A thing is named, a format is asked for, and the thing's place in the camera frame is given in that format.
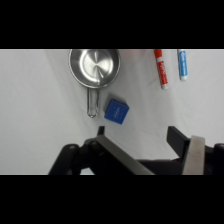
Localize red marker pen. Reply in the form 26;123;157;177
153;49;170;91

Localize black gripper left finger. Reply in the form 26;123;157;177
94;125;155;175

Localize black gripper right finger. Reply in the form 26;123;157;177
167;125;206;175

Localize blue cube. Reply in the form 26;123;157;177
104;97;130;126

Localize small steel pan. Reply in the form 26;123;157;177
68;49;122;119

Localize blue marker pen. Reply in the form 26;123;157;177
176;49;190;82

